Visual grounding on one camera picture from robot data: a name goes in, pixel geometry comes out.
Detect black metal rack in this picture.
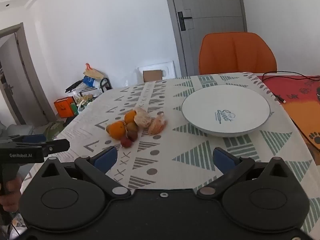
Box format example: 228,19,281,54
99,78,112,91

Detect brown cardboard piece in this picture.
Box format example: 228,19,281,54
143,70,163,83

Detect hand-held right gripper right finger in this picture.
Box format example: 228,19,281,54
197,147,292,200

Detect white foam board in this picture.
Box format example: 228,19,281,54
137,60,175,82

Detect camouflage cloth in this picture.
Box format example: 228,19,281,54
44,121,66,141

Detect patterned white tablecloth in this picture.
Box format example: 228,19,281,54
21,72,316,233

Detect small peeled citrus piece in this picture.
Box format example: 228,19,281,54
147,112,167,136

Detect orange box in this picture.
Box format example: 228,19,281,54
54,96,75,118

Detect small orange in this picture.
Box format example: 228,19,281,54
124,110,137,124

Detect grey door frame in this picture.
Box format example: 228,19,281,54
0,22,56,125

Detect grey door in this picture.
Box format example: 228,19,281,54
162,0,248,78

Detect red and orange mat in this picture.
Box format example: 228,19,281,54
257,74,320,152

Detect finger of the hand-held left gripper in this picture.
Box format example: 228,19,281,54
41,139,71,157
15,134,47,143

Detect croissant bread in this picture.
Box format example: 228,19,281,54
134,106,152,129

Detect large orange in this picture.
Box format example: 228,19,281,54
106,121,127,140

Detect cluttered black shelf rack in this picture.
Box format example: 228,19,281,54
65,63,105,112

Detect black door handle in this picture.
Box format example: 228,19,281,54
177,11,193,32

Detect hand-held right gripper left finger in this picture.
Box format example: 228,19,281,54
34,145,132,200

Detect orange chair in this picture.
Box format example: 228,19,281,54
199,32,278,76

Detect black cable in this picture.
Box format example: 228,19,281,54
262,70,320,103

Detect white plate with blue print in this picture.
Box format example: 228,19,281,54
181,84,271,138

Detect person's left hand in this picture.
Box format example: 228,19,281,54
0,177,23,222

